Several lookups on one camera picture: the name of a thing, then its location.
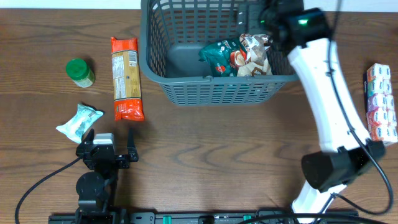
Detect green lidded jar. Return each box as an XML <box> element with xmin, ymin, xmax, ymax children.
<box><xmin>65</xmin><ymin>58</ymin><xmax>95</xmax><ymax>88</ymax></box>

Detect beige brown snack bag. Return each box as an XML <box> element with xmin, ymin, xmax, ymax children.
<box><xmin>237</xmin><ymin>34</ymin><xmax>272</xmax><ymax>77</ymax></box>

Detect mint green snack packet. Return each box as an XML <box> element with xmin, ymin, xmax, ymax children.
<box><xmin>56</xmin><ymin>104</ymin><xmax>104</xmax><ymax>144</ymax></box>

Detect black cable left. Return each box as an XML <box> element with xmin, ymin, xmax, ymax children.
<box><xmin>14</xmin><ymin>156</ymin><xmax>84</xmax><ymax>224</ymax></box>

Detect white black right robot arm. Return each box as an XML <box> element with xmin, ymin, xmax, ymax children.
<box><xmin>238</xmin><ymin>1</ymin><xmax>386</xmax><ymax>223</ymax></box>

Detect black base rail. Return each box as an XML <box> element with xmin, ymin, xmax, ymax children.
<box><xmin>48</xmin><ymin>210</ymin><xmax>360</xmax><ymax>224</ymax></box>

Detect green Nescafe coffee bag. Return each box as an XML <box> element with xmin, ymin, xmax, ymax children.
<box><xmin>198</xmin><ymin>38</ymin><xmax>244</xmax><ymax>77</ymax></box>

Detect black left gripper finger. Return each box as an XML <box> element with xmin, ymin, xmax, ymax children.
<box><xmin>83</xmin><ymin>129</ymin><xmax>95</xmax><ymax>143</ymax></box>
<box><xmin>127</xmin><ymin>128</ymin><xmax>136</xmax><ymax>155</ymax></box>

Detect grey plastic basket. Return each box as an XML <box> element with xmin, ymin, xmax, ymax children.
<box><xmin>139</xmin><ymin>0</ymin><xmax>299</xmax><ymax>105</ymax></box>

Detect multipack of small cartons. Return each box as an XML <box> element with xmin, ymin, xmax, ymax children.
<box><xmin>363</xmin><ymin>63</ymin><xmax>397</xmax><ymax>146</ymax></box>

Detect orange spaghetti packet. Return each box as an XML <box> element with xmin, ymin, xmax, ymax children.
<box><xmin>111</xmin><ymin>37</ymin><xmax>145</xmax><ymax>121</ymax></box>

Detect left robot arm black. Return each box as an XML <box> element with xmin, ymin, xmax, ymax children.
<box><xmin>76</xmin><ymin>129</ymin><xmax>139</xmax><ymax>223</ymax></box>

